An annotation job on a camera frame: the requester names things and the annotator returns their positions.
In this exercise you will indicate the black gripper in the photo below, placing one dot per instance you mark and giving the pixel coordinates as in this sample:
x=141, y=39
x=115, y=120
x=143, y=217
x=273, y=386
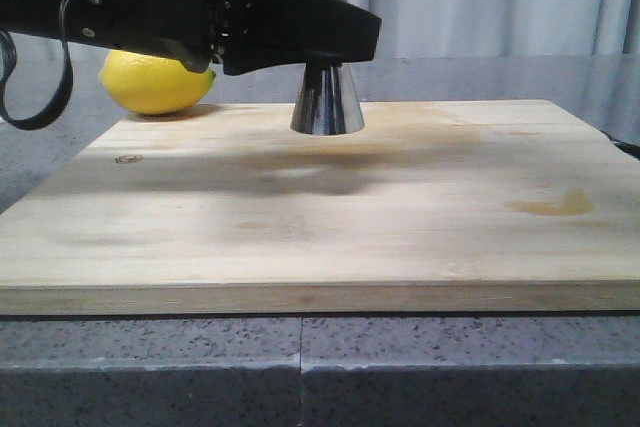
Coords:
x=262, y=33

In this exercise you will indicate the steel double jigger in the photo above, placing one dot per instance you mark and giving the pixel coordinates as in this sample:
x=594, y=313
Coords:
x=327, y=103

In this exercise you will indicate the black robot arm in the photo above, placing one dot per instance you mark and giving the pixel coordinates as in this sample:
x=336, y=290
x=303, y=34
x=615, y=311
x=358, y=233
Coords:
x=44, y=18

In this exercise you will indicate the yellow lemon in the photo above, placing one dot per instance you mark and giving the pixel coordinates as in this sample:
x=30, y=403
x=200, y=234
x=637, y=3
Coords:
x=149, y=85

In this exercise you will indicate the wooden cutting board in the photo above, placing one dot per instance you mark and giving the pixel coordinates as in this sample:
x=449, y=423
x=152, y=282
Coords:
x=434, y=206

